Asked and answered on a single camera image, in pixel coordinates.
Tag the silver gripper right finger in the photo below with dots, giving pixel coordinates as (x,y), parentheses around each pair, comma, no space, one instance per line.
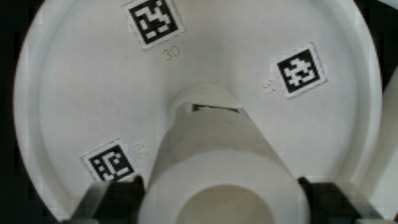
(338,203)

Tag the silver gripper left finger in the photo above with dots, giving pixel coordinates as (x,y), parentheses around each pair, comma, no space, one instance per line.
(111,203)

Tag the white cylindrical table leg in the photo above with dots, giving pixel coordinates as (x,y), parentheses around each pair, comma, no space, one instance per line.
(221,182)

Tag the white round table top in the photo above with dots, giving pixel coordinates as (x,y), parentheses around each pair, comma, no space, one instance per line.
(132,61)

